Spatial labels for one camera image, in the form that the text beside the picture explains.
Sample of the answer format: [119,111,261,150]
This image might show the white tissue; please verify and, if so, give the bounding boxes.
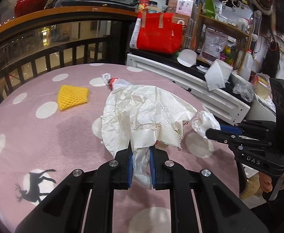
[191,110,221,139]

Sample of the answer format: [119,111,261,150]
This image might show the white wrapper paper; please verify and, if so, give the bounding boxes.
[101,85,197,189]

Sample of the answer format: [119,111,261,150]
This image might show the right hand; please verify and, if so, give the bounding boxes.
[259,172,284,192]

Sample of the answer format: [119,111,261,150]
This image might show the white upper drawer cabinet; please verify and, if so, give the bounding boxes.
[126,50,251,125]

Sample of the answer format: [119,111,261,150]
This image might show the white printer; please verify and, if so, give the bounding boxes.
[245,94,276,122]

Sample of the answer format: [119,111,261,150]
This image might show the clear plastic bag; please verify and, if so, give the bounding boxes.
[232,82,254,103]

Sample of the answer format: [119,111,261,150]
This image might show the white paper cup stack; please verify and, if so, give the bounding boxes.
[205,59,233,91]

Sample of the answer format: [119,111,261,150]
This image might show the white plastic jug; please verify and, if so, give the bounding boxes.
[238,49,253,81]

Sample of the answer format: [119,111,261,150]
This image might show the white paper bowl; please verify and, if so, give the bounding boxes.
[177,49,197,67]

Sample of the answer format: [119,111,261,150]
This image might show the wooden shelf rack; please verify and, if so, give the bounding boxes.
[192,3,254,69]

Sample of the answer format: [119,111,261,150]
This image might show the yellow foam fruit net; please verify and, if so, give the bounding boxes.
[57,85,89,110]

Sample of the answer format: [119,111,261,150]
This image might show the red tote bag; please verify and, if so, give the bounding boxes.
[136,6,182,55]

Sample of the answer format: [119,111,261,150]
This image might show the wooden curved railing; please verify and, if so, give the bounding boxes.
[0,6,138,46]

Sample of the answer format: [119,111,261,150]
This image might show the red ceramic vase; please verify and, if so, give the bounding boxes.
[14,0,48,18]

